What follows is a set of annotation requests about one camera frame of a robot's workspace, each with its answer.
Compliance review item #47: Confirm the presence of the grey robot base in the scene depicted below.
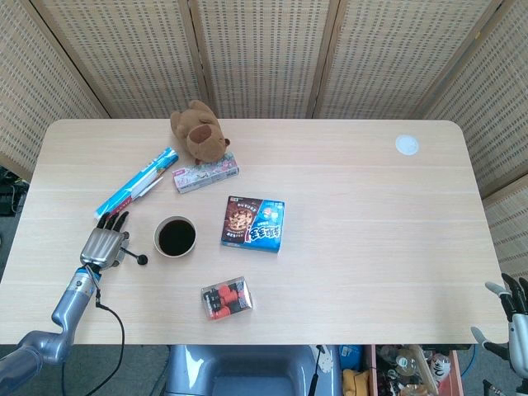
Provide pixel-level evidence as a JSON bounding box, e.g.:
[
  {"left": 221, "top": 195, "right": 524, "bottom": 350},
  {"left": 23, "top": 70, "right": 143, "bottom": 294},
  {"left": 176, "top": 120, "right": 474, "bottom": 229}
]
[{"left": 164, "top": 344, "right": 343, "bottom": 396}]

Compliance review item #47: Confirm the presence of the black floor equipment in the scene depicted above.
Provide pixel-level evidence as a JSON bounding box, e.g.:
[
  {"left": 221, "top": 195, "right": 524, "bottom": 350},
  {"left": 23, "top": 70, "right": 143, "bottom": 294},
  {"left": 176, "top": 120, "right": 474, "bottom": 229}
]
[{"left": 0, "top": 166, "right": 29, "bottom": 216}]

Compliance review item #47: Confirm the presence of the white round table grommet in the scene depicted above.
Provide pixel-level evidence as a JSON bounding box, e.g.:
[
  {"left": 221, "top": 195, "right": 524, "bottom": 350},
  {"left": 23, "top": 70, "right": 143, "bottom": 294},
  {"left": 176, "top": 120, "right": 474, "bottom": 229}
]
[{"left": 394, "top": 134, "right": 421, "bottom": 157}]

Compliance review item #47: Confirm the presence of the white metal bracket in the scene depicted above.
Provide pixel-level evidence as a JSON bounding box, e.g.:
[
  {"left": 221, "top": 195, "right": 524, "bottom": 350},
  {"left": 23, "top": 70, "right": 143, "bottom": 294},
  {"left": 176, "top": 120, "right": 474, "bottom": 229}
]
[{"left": 315, "top": 345, "right": 335, "bottom": 375}]

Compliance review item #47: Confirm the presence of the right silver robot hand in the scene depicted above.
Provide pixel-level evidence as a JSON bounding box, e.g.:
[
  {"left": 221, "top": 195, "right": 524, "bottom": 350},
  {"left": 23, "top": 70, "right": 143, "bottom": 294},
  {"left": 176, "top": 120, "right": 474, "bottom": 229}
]
[{"left": 469, "top": 272, "right": 528, "bottom": 383}]

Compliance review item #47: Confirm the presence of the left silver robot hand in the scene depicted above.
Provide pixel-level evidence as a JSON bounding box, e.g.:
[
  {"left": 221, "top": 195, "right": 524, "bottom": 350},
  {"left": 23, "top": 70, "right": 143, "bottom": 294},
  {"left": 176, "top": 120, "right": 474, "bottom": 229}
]
[{"left": 79, "top": 210, "right": 131, "bottom": 271}]

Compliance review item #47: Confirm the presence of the long floral print box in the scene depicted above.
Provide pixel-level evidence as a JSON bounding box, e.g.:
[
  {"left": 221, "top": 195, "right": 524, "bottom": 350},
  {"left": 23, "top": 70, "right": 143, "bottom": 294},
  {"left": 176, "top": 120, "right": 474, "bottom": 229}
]
[{"left": 172, "top": 151, "right": 241, "bottom": 194}]

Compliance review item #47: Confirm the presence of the blue cookie box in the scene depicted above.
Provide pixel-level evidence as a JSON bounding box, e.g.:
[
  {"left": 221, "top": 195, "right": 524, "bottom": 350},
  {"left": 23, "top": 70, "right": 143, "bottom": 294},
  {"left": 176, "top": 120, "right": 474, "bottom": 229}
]
[{"left": 220, "top": 195, "right": 286, "bottom": 255}]

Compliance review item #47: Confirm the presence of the yellow bag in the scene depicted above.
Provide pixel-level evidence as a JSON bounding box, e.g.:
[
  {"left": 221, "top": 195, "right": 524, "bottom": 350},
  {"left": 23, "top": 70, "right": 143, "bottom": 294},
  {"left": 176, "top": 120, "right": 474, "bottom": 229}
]
[{"left": 342, "top": 368, "right": 371, "bottom": 396}]

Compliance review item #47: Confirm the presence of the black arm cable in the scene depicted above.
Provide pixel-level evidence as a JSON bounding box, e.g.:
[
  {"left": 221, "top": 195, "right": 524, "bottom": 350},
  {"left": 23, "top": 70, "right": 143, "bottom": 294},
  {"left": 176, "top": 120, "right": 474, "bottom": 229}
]
[{"left": 61, "top": 286, "right": 126, "bottom": 396}]

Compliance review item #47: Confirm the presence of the blue package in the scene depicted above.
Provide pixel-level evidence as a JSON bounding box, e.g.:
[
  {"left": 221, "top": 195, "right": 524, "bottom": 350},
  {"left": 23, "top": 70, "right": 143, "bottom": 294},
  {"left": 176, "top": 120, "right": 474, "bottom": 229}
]
[{"left": 338, "top": 345, "right": 365, "bottom": 369}]

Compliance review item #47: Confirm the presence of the clear box of capsules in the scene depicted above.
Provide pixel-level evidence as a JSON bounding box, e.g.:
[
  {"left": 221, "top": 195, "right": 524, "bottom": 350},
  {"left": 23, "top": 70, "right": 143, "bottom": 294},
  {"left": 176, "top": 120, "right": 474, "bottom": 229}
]
[{"left": 200, "top": 276, "right": 255, "bottom": 322}]

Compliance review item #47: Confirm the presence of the woven rattan folding screen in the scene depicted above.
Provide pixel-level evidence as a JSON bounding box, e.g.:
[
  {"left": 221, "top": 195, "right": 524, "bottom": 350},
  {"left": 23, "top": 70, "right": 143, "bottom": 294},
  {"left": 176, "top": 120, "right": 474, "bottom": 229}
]
[{"left": 0, "top": 0, "right": 528, "bottom": 285}]

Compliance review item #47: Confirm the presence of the brown plush toy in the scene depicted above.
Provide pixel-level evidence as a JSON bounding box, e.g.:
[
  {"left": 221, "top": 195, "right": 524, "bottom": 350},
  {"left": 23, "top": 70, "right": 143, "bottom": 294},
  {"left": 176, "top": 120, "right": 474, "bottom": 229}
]
[{"left": 170, "top": 99, "right": 232, "bottom": 166}]

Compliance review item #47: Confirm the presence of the red crate of clutter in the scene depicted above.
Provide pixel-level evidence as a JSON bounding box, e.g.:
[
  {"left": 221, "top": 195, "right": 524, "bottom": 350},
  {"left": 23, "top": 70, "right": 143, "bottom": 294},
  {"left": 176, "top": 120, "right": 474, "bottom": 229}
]
[{"left": 365, "top": 344, "right": 465, "bottom": 396}]

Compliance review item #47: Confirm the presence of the black plastic spoon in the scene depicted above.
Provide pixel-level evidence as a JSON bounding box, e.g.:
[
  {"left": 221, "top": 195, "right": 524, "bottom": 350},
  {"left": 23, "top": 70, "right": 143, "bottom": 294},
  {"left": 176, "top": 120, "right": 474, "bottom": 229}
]
[{"left": 121, "top": 247, "right": 149, "bottom": 266}]

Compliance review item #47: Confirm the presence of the white cup of coffee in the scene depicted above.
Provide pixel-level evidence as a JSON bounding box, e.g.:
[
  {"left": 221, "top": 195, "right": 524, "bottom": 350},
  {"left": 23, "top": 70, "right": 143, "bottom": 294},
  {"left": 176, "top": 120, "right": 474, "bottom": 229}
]
[{"left": 153, "top": 215, "right": 198, "bottom": 259}]

